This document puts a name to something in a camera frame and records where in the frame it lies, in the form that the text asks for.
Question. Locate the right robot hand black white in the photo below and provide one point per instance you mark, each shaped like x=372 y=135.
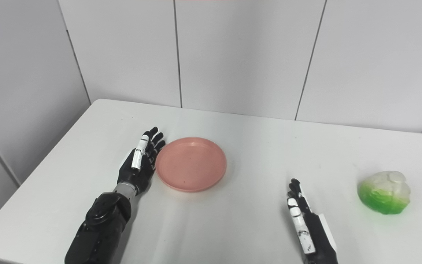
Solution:
x=310 y=227

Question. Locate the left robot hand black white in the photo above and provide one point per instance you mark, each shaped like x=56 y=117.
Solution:
x=140 y=161

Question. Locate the pink plate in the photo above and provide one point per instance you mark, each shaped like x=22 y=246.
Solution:
x=191 y=164

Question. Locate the green white cabbage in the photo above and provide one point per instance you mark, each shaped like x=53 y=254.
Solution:
x=384 y=192

